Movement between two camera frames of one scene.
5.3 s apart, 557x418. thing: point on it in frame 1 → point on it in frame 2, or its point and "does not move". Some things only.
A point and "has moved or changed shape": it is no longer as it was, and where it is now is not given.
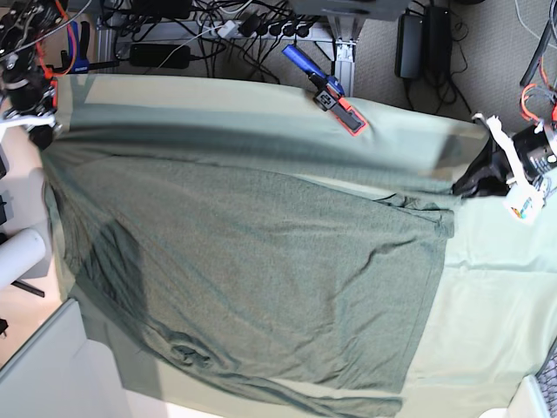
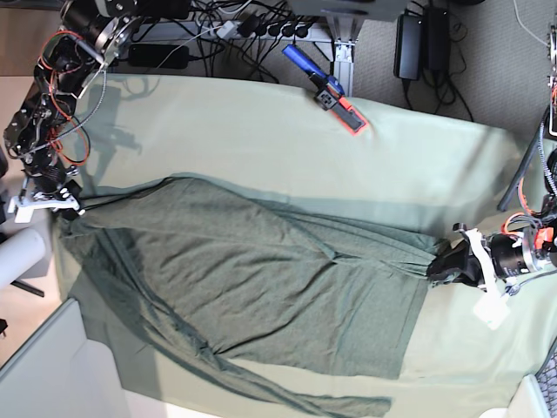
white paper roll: (18, 252) does not move
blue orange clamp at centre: (330, 91) does not move
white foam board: (59, 373) does not move
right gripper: (523, 201) → (469, 262)
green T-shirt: (291, 259) has moved or changed shape
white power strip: (210, 32) does not move
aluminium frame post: (345, 30) does not move
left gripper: (42, 127) → (66, 200)
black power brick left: (160, 56) does not move
